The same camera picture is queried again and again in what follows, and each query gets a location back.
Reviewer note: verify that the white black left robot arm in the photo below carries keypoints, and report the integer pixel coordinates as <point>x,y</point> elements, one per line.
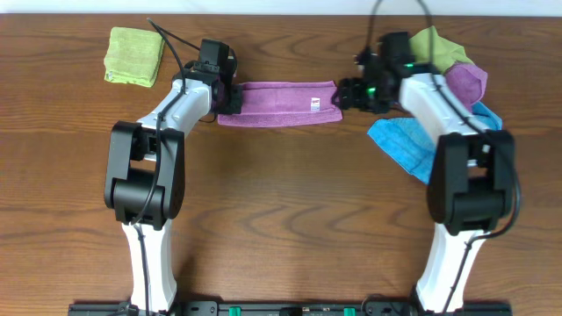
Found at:
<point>145,179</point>

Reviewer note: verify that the purple microfiber cloth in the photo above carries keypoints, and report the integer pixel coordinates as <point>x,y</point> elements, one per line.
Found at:
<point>283,104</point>

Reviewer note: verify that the crumpled blue cloth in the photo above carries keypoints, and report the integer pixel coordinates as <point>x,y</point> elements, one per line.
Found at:
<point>406,142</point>

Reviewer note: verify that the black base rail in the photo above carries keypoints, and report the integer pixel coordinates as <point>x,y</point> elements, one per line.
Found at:
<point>211,308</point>

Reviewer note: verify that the crumpled olive green cloth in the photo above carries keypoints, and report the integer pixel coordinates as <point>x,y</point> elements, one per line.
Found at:
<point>427,45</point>

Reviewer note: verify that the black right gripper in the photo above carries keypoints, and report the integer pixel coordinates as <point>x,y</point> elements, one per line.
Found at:
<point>350,91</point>

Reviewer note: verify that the crumpled purple cloth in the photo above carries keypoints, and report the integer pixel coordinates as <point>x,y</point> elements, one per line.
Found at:
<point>467,82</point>

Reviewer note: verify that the folded green cloth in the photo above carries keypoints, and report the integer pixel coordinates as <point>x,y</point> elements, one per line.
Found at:
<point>133,56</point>

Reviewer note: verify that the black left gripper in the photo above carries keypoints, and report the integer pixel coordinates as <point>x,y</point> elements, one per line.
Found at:
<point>236,105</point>

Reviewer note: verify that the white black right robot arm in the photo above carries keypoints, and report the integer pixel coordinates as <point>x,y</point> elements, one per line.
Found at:
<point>473,192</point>

